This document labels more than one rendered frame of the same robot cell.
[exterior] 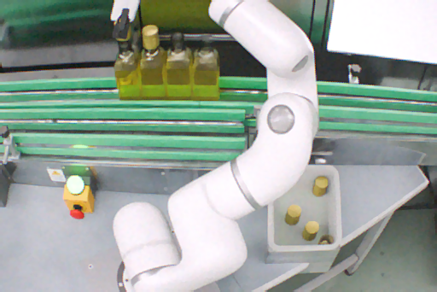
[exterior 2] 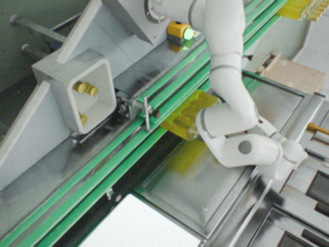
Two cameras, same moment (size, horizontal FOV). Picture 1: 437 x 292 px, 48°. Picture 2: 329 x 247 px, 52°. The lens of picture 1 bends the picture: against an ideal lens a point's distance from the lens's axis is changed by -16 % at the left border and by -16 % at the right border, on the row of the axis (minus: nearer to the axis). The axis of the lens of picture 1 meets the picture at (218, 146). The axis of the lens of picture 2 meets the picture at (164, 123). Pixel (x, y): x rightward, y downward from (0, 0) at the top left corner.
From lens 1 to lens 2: 0.82 m
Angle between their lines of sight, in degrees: 40
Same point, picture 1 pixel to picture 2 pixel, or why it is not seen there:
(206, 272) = (232, 15)
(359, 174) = (48, 145)
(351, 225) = (43, 107)
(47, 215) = not seen: hidden behind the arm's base
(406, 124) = (60, 201)
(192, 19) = (197, 148)
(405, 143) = (43, 190)
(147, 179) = (159, 60)
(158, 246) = not seen: hidden behind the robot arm
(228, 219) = (230, 52)
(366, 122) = (87, 175)
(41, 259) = not seen: outside the picture
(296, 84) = (220, 140)
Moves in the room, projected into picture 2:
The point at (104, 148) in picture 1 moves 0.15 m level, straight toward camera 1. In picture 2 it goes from (192, 61) to (184, 37)
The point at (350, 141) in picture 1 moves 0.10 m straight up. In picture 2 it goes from (83, 156) to (105, 170)
